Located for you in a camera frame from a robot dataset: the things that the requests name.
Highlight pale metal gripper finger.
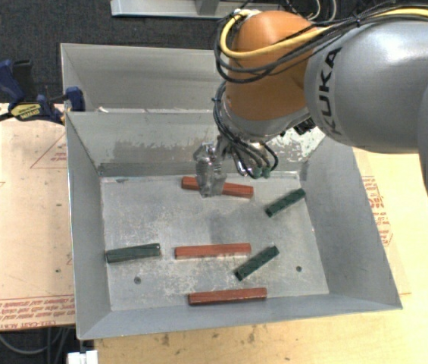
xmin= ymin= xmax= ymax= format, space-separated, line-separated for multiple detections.
xmin=195 ymin=169 xmax=211 ymax=197
xmin=210 ymin=171 xmax=227 ymax=198

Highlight brown cardboard board, red print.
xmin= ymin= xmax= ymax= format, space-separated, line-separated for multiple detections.
xmin=0 ymin=102 xmax=414 ymax=333

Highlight dark green flat block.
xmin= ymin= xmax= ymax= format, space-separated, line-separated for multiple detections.
xmin=234 ymin=245 xmax=281 ymax=282
xmin=105 ymin=243 xmax=162 ymax=264
xmin=264 ymin=187 xmax=308 ymax=218

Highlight grey metal bin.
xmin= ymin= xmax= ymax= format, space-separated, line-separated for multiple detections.
xmin=60 ymin=42 xmax=403 ymax=341

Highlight red-brown flat block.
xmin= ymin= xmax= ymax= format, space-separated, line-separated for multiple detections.
xmin=181 ymin=176 xmax=255 ymax=199
xmin=187 ymin=287 xmax=268 ymax=306
xmin=173 ymin=243 xmax=252 ymax=261

